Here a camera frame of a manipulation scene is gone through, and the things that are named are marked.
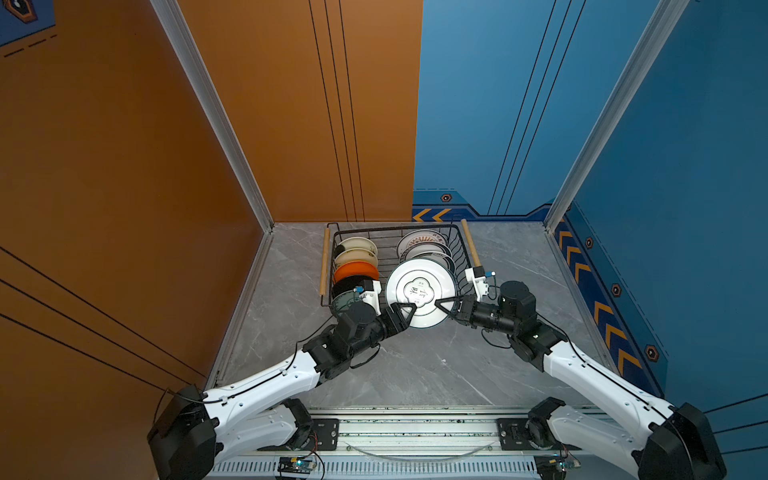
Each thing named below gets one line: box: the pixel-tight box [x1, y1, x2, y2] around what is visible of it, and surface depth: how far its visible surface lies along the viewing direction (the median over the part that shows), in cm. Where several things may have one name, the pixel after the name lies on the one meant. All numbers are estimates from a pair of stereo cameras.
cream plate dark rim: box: [335, 236, 378, 256], surface depth 99 cm
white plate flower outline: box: [386, 258, 457, 329], surface depth 75 cm
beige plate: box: [334, 248, 379, 273], surface depth 97 cm
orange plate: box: [333, 261, 380, 284], surface depth 95 cm
